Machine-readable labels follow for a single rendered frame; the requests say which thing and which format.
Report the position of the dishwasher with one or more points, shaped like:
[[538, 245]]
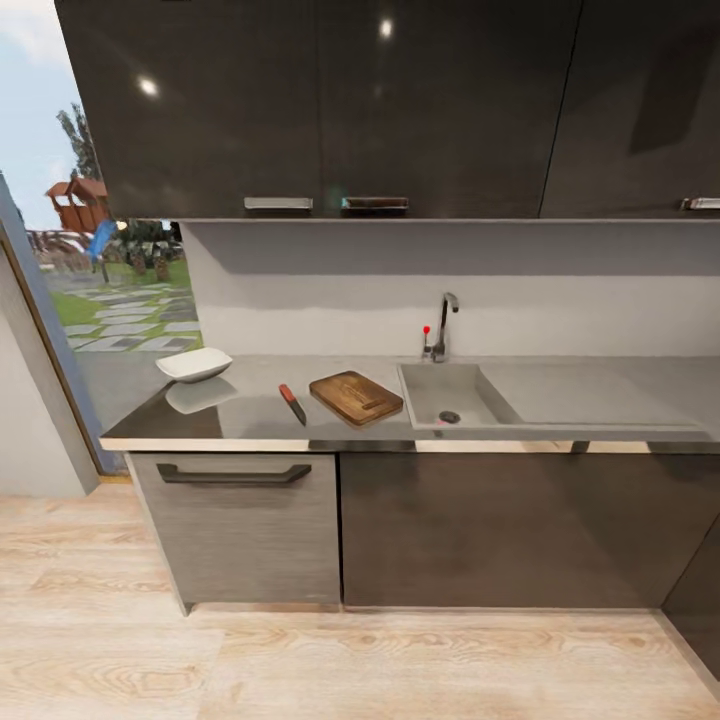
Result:
[[247, 526]]

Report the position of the parer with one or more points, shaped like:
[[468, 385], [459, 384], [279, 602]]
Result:
[[293, 401]]

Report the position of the bowl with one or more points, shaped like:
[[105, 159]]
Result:
[[195, 366]]

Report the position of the cutting board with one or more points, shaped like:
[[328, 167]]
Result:
[[359, 399]]

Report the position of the cabinet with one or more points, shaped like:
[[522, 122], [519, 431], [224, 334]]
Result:
[[330, 111], [638, 133]]

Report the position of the fixed window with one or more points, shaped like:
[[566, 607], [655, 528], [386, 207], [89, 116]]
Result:
[[109, 297]]

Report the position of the drop in sink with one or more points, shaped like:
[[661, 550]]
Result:
[[528, 395]]

